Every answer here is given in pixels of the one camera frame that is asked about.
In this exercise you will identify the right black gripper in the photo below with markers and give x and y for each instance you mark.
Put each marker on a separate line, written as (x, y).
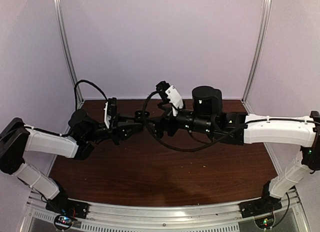
(159, 122)

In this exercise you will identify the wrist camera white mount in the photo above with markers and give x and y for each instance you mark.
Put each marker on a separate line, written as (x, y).
(110, 110)
(169, 94)

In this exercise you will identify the left aluminium frame post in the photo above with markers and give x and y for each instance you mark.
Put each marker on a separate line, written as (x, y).
(64, 40)

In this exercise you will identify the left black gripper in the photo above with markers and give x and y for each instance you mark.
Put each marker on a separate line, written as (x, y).
(119, 126)

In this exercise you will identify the left circuit board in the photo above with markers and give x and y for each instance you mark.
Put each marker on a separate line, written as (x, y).
(63, 222)

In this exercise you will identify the aluminium front rail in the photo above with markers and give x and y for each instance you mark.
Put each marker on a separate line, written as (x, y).
(213, 217)

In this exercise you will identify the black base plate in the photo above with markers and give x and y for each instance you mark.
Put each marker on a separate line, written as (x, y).
(74, 209)
(258, 207)

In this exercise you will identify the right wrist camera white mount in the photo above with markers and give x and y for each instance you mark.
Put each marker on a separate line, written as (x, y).
(169, 94)

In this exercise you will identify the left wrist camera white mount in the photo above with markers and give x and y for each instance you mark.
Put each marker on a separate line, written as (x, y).
(110, 110)

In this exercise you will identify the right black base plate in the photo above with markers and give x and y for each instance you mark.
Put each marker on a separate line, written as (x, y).
(258, 207)

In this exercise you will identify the black earbud charging case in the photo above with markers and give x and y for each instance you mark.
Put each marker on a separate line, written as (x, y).
(138, 115)

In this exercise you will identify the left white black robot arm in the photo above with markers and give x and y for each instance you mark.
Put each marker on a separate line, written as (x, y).
(17, 138)

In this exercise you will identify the right circuit board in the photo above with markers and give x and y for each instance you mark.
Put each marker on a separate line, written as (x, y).
(265, 222)

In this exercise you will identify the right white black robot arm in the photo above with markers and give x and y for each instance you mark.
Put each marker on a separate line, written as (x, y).
(207, 117)

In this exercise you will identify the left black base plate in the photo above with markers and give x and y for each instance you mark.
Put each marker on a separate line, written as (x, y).
(74, 209)

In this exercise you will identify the aluminium frame post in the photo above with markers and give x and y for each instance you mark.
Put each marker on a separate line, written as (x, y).
(264, 22)
(64, 40)

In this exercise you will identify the right aluminium frame post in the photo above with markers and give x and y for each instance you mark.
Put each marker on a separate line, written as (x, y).
(264, 22)

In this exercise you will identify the circuit board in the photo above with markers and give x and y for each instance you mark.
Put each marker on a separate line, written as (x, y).
(265, 222)
(63, 222)

